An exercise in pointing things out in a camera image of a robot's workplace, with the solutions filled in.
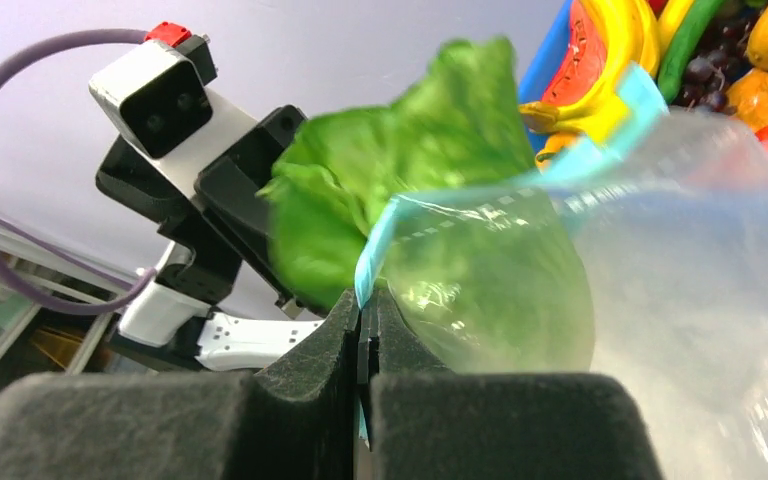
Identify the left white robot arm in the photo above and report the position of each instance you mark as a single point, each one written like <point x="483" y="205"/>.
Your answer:
<point x="177" y="322"/>

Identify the blue plastic bin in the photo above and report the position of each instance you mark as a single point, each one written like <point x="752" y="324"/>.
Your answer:
<point x="657" y="140"/>

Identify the green toy chili pepper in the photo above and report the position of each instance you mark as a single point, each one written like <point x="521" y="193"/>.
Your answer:
<point x="681" y="25"/>

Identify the green toy lettuce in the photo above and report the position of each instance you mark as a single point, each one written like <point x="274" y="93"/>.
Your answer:
<point x="484" y="271"/>

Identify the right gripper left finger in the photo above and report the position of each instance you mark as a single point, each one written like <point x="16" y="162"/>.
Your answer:
<point x="295" y="419"/>

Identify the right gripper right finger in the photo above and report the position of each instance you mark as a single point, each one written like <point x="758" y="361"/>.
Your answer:
<point x="427" y="422"/>

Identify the clear zip top bag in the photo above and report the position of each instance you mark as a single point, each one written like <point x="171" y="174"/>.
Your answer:
<point x="678" y="277"/>

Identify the toy purple grapes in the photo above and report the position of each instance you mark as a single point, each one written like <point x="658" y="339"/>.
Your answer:
<point x="718" y="61"/>

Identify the yellow toy bell pepper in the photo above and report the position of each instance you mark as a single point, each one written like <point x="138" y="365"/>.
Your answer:
<point x="748" y="98"/>

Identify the yellow toy banana bunch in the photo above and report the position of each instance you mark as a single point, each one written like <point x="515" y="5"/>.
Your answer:
<point x="629" y="31"/>

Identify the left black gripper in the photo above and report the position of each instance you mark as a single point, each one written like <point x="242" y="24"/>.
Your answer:
<point x="229" y="188"/>

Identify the toy watermelon slice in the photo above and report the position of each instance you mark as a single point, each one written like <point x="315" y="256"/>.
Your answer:
<point x="582" y="63"/>

